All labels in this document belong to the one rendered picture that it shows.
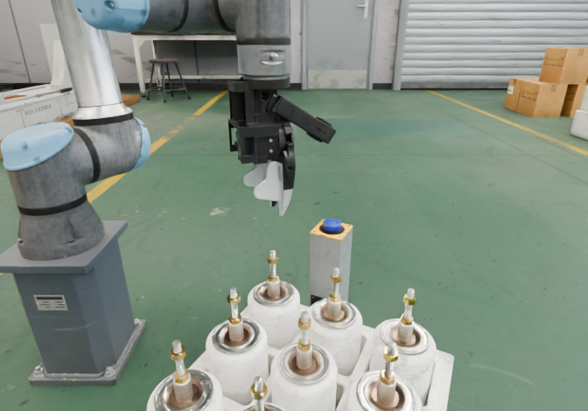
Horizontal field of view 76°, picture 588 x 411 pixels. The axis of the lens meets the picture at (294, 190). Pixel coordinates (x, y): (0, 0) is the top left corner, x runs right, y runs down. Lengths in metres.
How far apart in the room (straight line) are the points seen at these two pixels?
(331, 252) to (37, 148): 0.57
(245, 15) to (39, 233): 0.55
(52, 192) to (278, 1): 0.53
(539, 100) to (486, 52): 2.06
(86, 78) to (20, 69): 5.90
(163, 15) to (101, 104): 0.37
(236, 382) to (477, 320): 0.71
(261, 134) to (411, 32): 5.19
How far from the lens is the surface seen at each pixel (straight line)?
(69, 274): 0.84
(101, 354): 0.96
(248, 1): 0.53
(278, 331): 0.71
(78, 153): 0.82
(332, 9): 5.55
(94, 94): 0.86
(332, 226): 0.77
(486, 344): 1.09
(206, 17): 0.57
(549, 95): 4.19
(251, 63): 0.53
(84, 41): 0.86
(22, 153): 0.80
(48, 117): 3.45
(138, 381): 0.97
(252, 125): 0.54
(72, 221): 0.83
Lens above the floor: 0.69
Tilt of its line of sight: 22 degrees down
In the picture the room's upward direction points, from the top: straight up
